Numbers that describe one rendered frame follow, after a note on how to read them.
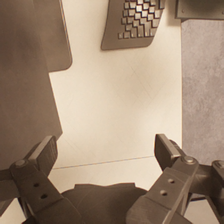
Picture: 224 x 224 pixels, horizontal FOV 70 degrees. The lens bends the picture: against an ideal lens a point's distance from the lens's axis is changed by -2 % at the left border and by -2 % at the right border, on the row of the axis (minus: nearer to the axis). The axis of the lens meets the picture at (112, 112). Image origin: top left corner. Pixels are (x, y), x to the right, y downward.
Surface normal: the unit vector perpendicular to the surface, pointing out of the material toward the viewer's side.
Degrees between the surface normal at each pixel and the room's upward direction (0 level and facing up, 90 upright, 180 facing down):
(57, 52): 0
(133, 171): 0
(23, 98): 86
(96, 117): 0
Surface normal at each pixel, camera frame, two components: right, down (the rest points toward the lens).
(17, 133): 0.99, -0.11
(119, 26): 0.11, 0.30
